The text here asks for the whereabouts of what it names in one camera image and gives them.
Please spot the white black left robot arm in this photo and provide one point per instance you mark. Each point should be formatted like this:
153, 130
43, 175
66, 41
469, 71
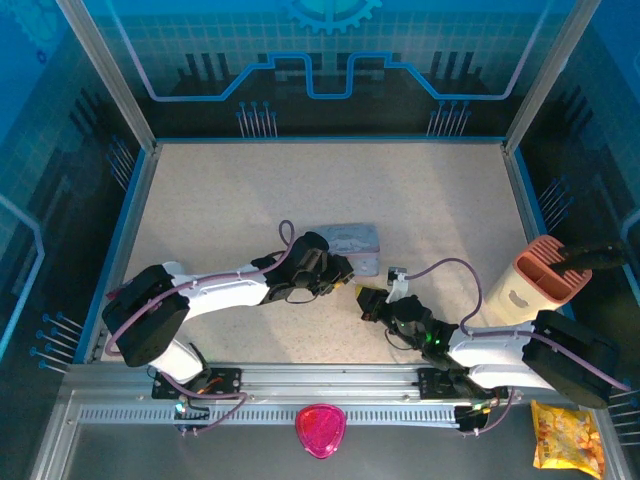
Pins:
225, 295

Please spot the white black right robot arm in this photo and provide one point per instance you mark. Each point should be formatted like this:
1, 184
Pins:
490, 350

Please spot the cream utensil holder terracotta top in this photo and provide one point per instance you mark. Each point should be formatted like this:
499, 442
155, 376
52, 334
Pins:
505, 300

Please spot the small controller board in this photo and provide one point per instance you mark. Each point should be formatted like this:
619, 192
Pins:
472, 415
187, 414

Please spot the pink heart shaped container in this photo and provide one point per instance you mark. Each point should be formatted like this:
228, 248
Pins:
320, 430

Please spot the yellow snack bag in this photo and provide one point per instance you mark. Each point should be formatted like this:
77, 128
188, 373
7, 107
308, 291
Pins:
567, 440

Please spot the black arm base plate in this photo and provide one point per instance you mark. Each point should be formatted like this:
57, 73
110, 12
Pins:
432, 382
227, 380

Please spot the aluminium mounting rail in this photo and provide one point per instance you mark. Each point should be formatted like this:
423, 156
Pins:
330, 375

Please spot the aluminium frame post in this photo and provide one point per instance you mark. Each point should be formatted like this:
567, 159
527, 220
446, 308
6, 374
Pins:
550, 75
107, 75

